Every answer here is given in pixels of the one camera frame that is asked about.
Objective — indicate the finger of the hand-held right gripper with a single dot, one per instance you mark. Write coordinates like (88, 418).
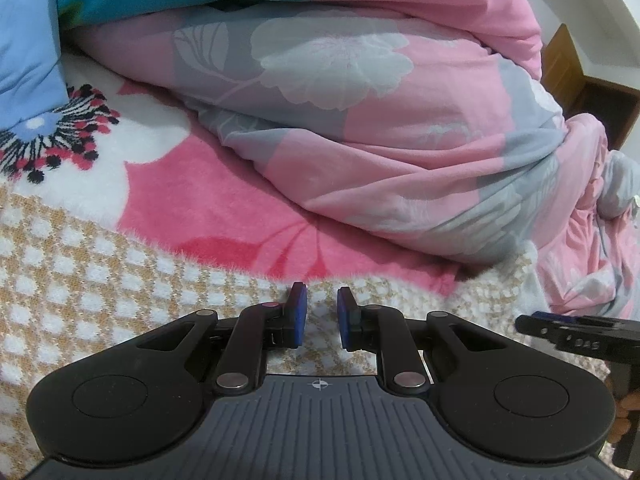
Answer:
(542, 326)

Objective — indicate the light blue pillow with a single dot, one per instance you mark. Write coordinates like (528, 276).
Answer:
(25, 50)

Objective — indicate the person's right hand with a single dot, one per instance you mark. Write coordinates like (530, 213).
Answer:
(629, 412)

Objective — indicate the brown wooden door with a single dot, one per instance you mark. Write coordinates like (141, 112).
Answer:
(575, 85)

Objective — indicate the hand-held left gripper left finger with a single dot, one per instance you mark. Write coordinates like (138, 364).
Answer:
(298, 316)

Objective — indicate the beige houndstooth knit cardigan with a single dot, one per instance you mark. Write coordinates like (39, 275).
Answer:
(100, 285)

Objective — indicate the pink grey floral quilt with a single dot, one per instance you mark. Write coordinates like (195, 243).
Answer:
(380, 120)

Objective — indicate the pink floral fleece blanket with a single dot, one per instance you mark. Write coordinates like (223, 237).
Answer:
(200, 185)

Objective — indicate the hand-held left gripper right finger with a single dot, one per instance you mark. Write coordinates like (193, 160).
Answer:
(343, 317)

